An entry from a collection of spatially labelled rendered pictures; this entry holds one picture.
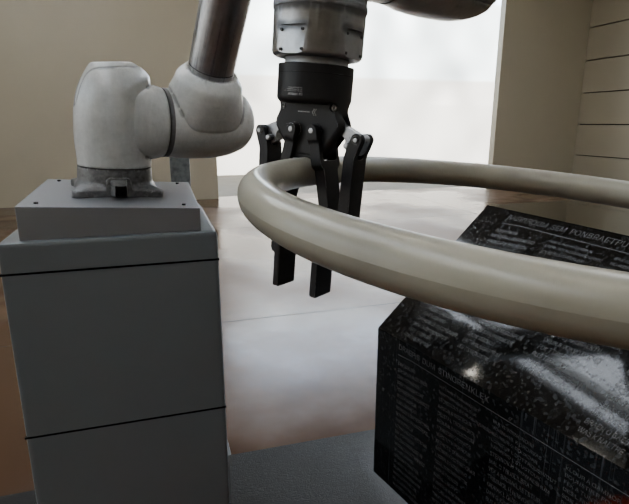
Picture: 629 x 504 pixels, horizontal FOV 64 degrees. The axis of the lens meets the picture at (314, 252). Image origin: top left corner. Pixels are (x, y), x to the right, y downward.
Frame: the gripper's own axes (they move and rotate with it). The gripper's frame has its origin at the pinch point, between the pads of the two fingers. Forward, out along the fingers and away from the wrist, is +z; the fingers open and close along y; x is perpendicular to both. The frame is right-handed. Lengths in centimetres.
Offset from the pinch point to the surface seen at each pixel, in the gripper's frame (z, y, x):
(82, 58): -59, -583, 320
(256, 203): -10.1, 11.0, -20.3
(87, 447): 55, -56, 6
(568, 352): 14.3, 23.9, 32.1
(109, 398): 44, -54, 10
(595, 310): -9.4, 29.9, -22.6
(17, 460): 94, -116, 16
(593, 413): 18.2, 28.9, 24.4
